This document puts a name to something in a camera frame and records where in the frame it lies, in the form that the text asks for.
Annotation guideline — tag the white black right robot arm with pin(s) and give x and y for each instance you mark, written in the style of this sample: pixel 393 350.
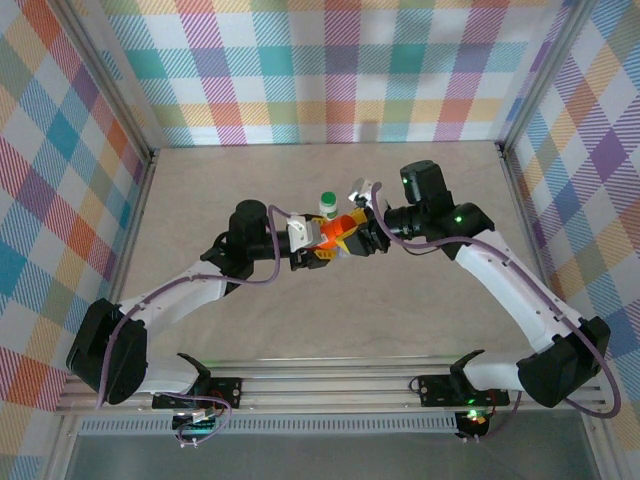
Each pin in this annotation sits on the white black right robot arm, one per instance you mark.
pixel 510 295

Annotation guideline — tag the aluminium rail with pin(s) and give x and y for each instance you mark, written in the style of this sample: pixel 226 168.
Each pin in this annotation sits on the aluminium rail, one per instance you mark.
pixel 525 220
pixel 131 240

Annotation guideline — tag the white pill bottle green cap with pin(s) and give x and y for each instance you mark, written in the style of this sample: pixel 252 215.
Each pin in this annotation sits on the white pill bottle green cap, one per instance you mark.
pixel 328 200

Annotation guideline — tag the aluminium corner post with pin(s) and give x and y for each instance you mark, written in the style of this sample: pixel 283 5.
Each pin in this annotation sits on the aluminium corner post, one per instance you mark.
pixel 545 75
pixel 107 82

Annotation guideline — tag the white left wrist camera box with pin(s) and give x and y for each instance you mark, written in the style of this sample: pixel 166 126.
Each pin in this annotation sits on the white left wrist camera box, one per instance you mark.
pixel 300 235

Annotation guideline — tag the aluminium right side rail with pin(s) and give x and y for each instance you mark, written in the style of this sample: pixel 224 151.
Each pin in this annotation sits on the aluminium right side rail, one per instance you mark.
pixel 525 220

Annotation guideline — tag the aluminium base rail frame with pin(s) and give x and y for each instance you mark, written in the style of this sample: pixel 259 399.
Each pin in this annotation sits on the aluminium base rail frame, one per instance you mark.
pixel 325 395

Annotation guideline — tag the aluminium left corner post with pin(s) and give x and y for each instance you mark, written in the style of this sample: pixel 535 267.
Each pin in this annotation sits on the aluminium left corner post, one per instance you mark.
pixel 107 82

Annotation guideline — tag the aluminium right corner post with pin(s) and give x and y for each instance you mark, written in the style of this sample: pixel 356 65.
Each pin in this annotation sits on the aluminium right corner post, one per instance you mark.
pixel 545 75

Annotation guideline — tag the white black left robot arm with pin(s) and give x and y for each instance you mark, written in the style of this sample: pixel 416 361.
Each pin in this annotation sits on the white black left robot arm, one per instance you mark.
pixel 170 300

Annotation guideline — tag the aluminium left side rail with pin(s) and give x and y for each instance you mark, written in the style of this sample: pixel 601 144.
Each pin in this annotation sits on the aluminium left side rail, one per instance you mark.
pixel 131 240

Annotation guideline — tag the orange cup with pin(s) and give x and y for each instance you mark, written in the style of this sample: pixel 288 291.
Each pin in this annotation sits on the orange cup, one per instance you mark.
pixel 335 231

